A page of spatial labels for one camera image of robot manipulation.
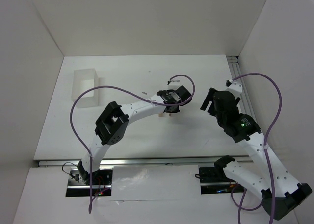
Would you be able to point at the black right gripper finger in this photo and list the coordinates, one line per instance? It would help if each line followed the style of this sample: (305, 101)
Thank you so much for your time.
(208, 99)
(212, 110)

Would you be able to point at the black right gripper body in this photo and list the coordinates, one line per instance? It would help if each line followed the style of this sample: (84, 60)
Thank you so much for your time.
(209, 101)

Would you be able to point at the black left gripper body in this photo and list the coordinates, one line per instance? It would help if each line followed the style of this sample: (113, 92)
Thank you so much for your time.
(172, 109)

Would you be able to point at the natural wood block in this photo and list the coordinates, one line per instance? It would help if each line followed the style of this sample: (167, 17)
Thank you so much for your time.
(164, 115)

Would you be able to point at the white perforated box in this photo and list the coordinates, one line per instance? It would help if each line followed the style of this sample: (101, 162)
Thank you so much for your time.
(82, 81)

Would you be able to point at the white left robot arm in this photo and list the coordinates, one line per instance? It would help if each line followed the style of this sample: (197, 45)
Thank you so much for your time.
(114, 120)

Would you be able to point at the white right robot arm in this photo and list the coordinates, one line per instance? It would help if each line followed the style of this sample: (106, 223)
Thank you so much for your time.
(277, 189)

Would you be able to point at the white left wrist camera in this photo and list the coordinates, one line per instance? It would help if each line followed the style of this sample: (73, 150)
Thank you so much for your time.
(173, 84)

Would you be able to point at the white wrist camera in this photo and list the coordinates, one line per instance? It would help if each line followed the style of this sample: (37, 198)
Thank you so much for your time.
(173, 84)
(234, 87)

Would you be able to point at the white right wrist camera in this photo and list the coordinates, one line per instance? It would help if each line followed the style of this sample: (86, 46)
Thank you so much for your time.
(234, 87)

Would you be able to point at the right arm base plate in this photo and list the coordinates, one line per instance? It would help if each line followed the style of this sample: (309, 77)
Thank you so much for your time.
(213, 181)

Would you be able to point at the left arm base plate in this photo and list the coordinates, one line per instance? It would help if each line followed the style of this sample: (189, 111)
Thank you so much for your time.
(76, 186)

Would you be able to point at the aluminium rail front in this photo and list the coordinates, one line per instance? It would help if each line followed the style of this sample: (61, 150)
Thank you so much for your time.
(138, 161)

